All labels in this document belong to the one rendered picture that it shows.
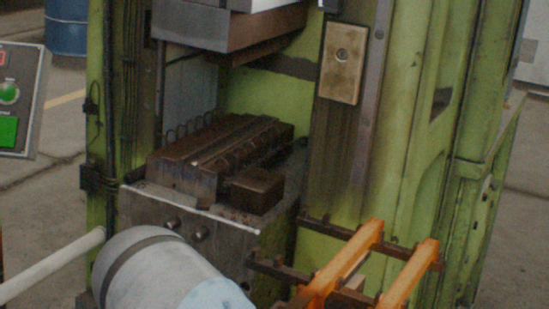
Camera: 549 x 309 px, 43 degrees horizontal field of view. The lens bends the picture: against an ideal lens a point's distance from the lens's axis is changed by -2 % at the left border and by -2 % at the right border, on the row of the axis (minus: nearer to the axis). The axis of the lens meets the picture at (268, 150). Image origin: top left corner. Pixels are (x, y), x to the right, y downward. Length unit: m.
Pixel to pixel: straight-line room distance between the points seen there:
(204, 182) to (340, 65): 0.41
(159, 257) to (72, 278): 2.38
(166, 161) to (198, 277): 1.04
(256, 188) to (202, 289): 0.96
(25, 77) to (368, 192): 0.87
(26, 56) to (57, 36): 4.49
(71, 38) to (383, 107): 4.88
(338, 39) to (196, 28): 0.31
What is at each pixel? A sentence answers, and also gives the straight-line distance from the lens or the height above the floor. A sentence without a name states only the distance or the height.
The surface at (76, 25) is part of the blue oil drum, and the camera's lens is 6.24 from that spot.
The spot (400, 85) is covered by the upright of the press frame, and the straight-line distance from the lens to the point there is 1.55.
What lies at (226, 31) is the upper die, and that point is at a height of 1.32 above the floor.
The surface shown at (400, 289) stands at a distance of 1.25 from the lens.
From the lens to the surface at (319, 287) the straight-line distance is 1.21.
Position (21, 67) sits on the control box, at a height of 1.15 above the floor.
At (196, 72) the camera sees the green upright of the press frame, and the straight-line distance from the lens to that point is 1.96.
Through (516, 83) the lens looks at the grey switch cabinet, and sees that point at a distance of 6.87.
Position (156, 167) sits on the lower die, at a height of 0.96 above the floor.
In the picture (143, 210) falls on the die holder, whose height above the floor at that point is 0.87.
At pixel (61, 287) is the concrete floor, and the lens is 3.02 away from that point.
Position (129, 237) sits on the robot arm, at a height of 1.29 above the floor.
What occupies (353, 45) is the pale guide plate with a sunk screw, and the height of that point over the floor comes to 1.32.
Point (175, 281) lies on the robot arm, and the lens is 0.66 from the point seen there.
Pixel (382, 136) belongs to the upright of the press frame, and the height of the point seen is 1.12.
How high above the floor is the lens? 1.65
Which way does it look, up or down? 22 degrees down
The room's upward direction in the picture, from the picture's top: 6 degrees clockwise
